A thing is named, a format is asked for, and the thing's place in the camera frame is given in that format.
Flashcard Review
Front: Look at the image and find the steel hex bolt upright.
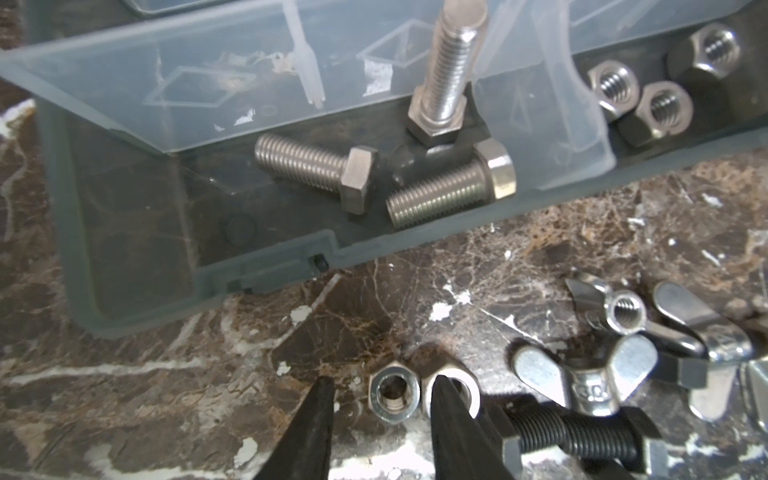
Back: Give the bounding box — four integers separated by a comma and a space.
407, 1, 488, 148

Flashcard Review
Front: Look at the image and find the steel hex nut bright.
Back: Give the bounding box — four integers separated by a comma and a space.
418, 355, 481, 418

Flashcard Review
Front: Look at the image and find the steel hex bolt left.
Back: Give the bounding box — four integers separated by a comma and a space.
254, 134, 379, 215

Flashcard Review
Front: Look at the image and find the steel hex nut in box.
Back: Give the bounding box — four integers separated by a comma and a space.
587, 60, 641, 123

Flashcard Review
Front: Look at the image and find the steel wing nut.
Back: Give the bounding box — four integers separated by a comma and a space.
565, 271, 754, 364
510, 335, 658, 417

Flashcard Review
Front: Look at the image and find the steel hex bolt right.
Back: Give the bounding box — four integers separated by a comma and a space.
386, 138, 517, 229

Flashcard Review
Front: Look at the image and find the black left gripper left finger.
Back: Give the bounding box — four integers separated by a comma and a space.
254, 376, 335, 480

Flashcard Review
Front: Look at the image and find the black hex bolt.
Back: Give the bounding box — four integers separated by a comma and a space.
477, 404, 669, 479

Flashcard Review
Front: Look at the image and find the clear plastic organizer box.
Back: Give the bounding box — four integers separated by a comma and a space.
1, 1, 767, 338

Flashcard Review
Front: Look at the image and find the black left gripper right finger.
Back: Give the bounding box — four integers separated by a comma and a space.
430, 375, 513, 479

